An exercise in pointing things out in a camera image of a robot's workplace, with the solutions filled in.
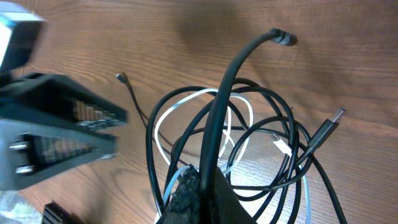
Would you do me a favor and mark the white usb cable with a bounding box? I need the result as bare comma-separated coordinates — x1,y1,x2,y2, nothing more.
154,88,312,224

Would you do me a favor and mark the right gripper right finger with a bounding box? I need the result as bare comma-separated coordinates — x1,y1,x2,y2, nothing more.
215,168,256,224

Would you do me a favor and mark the black cable barrel plug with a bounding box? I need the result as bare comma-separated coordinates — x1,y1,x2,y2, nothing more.
199,28,297,223

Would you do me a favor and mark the thick black usb cable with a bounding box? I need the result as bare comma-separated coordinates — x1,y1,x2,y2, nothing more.
146,77,348,224

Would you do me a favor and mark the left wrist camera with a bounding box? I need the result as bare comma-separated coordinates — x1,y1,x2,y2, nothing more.
1,11,45,72

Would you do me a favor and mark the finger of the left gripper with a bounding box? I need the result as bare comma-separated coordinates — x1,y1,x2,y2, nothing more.
1,73,127,124
1,119,116,190

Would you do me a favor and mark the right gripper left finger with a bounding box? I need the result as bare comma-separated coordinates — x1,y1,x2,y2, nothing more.
155,164,200,224

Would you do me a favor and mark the thin black cable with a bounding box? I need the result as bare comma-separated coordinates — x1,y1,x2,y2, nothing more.
115,73,190,166

